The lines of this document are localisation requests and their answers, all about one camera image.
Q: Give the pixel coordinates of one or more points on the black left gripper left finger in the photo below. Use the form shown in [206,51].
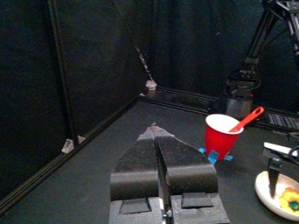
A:
[133,172]

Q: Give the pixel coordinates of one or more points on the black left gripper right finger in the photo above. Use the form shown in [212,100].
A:
[190,172]

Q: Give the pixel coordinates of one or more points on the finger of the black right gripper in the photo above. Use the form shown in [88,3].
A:
[273,175]

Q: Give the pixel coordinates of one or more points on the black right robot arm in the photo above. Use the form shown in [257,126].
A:
[242,83]

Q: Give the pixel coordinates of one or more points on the yellow toy squash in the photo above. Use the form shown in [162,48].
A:
[289,198]

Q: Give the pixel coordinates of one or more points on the white bowl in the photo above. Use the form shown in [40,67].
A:
[264,189]

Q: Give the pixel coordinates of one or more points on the blue cup holder base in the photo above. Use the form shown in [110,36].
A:
[212,157]

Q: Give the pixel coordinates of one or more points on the black ribbed panel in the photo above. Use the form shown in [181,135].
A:
[283,121]

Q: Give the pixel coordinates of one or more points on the red plastic cup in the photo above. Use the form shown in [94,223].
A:
[217,141]

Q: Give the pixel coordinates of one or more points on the red plastic spoon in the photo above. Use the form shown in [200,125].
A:
[248,116]

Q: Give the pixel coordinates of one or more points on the clear corner bracket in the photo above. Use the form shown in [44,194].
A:
[150,85]
[66,146]
[80,139]

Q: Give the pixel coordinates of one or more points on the black frame base rail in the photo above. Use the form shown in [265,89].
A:
[182,102]
[57,163]

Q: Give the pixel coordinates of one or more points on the black vertical frame post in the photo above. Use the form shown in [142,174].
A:
[61,73]

